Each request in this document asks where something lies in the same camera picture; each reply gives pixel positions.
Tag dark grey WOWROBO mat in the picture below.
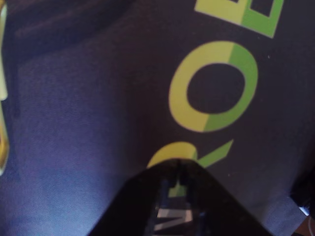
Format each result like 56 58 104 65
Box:
0 0 315 236

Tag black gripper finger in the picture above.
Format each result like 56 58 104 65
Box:
177 159 271 236
91 159 179 236

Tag linked yellow paper clips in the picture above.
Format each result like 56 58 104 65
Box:
0 0 10 176

